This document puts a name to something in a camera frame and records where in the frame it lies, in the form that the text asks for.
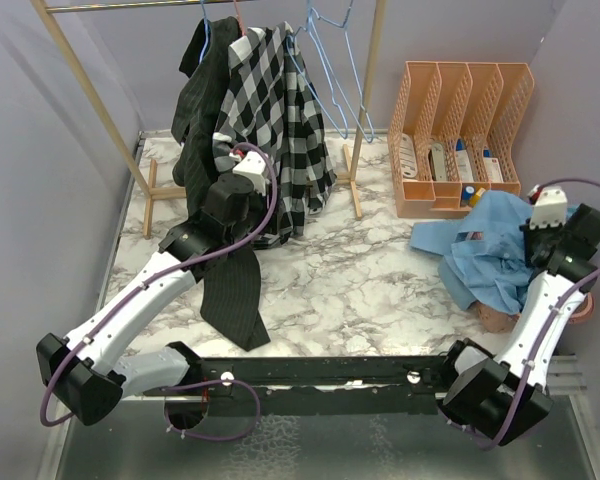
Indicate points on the blue hanger of black shirt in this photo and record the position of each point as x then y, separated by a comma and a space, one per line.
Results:
206, 30

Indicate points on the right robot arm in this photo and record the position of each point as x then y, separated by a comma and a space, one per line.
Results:
504, 396

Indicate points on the yellow stamp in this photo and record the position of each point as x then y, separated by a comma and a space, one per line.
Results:
476, 196

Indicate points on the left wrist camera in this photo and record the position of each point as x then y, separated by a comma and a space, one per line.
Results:
252, 166

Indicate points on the light blue shirt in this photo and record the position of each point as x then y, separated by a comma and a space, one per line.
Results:
483, 254

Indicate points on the blue stamp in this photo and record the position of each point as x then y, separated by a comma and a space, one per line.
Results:
467, 192

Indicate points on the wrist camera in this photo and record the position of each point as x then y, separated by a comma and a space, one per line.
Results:
252, 166
549, 207

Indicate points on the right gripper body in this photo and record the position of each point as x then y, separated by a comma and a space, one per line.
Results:
537, 237

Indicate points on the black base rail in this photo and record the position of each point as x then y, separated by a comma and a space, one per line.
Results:
359, 385

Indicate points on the blue wire hanger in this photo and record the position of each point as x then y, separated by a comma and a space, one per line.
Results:
333, 43
310, 57

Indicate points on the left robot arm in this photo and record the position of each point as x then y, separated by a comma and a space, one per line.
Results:
87, 370

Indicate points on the pink wire hanger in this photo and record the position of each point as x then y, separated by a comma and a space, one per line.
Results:
239, 18

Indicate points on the wooden clothes rack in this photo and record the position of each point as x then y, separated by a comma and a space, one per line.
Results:
147, 184

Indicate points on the grey plaid shirt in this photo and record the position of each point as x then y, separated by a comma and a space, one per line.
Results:
269, 103

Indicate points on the orange file organizer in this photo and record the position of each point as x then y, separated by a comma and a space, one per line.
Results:
453, 127

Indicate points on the pink laundry basket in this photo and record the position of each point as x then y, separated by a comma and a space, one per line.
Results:
498, 322

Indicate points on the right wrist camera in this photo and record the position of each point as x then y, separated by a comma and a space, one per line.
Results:
549, 207

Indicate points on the black pinstripe shirt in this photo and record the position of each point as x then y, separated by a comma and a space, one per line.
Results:
222, 207

